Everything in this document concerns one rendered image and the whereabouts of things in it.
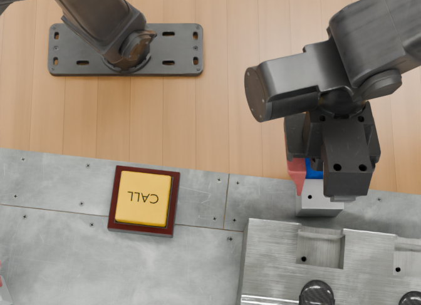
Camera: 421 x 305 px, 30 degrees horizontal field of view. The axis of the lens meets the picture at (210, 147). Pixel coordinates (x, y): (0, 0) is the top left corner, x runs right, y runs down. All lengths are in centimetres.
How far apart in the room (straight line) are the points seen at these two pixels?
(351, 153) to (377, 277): 17
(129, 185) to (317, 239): 23
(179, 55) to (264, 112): 27
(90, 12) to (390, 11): 29
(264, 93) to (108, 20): 19
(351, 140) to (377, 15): 14
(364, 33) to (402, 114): 32
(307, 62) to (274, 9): 30
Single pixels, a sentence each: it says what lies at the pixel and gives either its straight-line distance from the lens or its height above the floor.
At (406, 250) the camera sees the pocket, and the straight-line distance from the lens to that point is 94.
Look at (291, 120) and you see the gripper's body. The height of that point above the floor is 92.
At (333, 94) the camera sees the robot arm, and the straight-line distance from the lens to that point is 81.
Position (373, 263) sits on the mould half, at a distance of 90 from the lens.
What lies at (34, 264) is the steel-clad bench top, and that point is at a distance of 98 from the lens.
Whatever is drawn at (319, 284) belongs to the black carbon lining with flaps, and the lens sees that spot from 89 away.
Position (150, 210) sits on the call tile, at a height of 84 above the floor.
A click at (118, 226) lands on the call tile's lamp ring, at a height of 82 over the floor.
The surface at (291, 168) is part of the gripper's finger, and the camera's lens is 87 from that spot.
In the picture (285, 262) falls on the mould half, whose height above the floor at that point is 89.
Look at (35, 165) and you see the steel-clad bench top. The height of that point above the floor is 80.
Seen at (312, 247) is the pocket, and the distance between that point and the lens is 92.
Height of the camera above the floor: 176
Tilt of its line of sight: 75 degrees down
